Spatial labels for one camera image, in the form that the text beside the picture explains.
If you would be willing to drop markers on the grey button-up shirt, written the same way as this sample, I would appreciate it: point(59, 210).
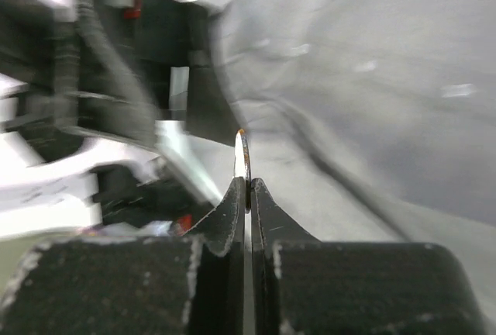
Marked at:
point(370, 120)

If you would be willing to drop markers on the silver yellow round brooch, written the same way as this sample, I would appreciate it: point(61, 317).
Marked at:
point(242, 157)

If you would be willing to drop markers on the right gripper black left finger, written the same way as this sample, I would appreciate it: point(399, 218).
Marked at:
point(135, 285)

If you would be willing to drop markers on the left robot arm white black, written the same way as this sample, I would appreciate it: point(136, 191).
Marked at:
point(106, 97)

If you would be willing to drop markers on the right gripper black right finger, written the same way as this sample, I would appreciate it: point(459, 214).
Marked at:
point(306, 286)

